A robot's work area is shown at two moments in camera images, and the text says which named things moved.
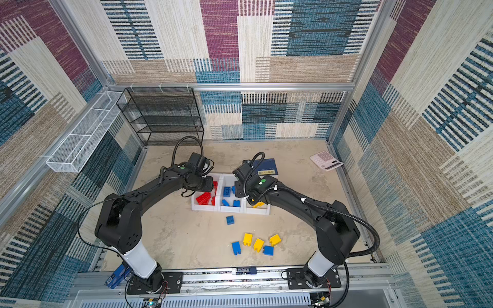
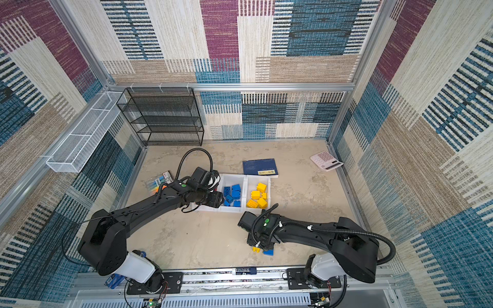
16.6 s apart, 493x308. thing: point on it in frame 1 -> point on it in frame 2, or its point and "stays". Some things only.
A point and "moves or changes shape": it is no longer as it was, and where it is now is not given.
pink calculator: [326, 160] stays
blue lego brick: [236, 248] -> [228, 199]
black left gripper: [208, 186] -> [216, 199]
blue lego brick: [268, 250] stays
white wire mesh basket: [72, 154] stays
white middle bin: [227, 201] stays
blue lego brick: [226, 192] moves or changes shape
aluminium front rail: [251, 288] stays
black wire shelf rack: [162, 115] stays
